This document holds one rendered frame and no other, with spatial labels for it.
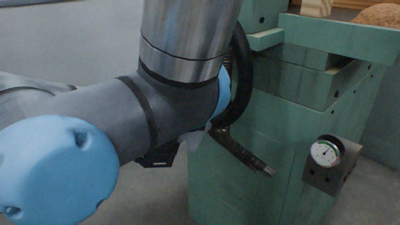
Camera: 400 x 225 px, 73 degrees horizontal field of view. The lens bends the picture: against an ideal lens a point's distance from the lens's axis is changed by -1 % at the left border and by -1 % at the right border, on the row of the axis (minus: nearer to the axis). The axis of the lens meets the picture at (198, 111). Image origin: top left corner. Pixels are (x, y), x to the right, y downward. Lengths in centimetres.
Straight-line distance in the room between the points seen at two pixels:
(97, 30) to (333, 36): 149
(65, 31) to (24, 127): 159
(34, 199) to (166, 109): 12
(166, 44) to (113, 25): 168
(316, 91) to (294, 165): 21
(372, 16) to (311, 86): 17
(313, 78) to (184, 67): 44
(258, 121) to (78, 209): 59
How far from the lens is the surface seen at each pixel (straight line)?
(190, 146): 45
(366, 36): 57
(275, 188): 82
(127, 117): 22
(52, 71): 180
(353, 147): 72
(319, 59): 60
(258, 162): 65
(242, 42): 46
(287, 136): 71
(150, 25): 21
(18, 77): 31
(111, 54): 191
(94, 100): 22
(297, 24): 61
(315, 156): 62
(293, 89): 65
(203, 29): 20
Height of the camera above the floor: 101
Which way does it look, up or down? 30 degrees down
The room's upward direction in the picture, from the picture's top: straight up
